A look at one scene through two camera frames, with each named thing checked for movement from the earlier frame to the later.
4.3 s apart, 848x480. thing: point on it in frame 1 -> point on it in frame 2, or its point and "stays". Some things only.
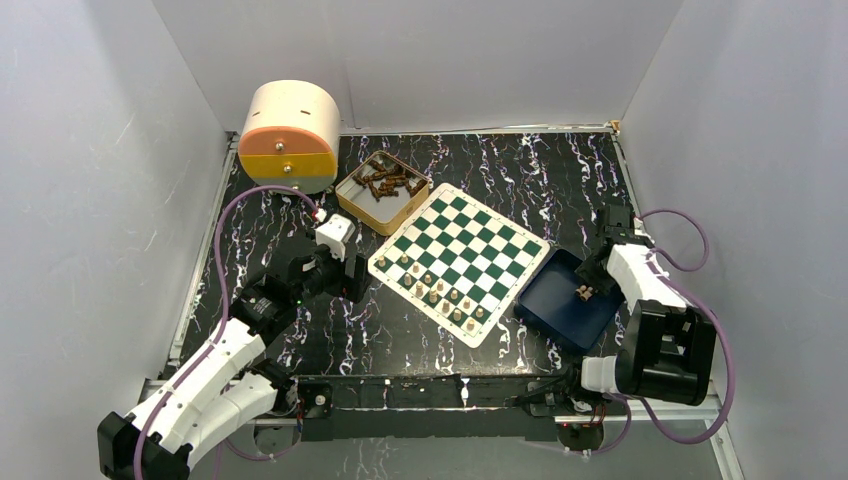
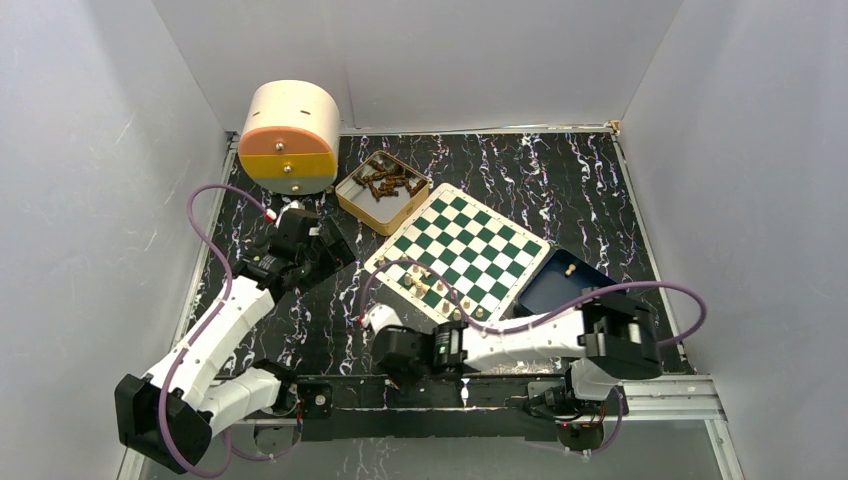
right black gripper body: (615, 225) -> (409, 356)
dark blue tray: (563, 303) stays
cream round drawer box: (290, 136) stays
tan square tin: (383, 192) stays
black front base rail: (471, 407) stays
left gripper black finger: (355, 283) -> (341, 250)
